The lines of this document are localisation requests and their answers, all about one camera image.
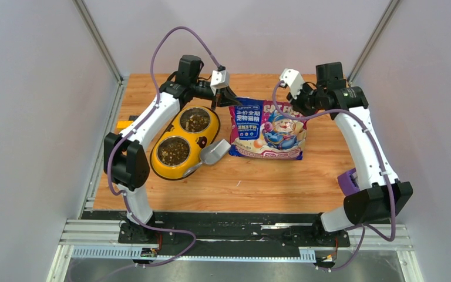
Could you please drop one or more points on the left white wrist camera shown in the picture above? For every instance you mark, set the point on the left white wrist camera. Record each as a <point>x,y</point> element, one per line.
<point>220,79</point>

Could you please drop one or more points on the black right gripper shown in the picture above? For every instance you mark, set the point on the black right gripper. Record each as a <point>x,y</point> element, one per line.
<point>298,103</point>

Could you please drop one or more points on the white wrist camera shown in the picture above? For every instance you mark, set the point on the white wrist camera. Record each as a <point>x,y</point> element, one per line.
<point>293,80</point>
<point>220,79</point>

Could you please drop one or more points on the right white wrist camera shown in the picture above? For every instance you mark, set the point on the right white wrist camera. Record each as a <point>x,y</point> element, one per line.
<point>293,80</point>

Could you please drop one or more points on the silver metal scoop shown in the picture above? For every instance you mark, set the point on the silver metal scoop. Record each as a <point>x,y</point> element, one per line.
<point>210,155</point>

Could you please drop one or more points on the brown pet food kibble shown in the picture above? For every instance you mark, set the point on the brown pet food kibble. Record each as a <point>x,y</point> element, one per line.
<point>176,149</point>

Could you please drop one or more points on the yellow double pet bowl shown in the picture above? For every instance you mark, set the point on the yellow double pet bowl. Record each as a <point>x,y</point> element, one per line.
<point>177,172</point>

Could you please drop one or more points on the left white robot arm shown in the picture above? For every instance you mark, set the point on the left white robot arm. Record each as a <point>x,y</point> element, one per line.
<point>125,161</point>

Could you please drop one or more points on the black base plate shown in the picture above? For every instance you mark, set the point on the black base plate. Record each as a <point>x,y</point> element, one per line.
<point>201,234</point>

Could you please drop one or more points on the yellow toy brick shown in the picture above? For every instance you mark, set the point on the yellow toy brick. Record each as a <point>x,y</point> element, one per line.
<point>123,124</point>

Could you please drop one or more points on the colourful pet food bag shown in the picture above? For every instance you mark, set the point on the colourful pet food bag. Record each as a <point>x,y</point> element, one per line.
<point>260,129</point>

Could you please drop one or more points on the purple object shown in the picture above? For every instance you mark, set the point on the purple object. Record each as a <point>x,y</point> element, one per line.
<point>348,182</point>

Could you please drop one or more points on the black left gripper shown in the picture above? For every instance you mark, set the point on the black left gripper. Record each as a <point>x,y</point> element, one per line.
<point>224,97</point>

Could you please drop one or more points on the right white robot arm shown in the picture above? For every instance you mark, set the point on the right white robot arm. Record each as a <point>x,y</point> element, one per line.
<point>379,192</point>

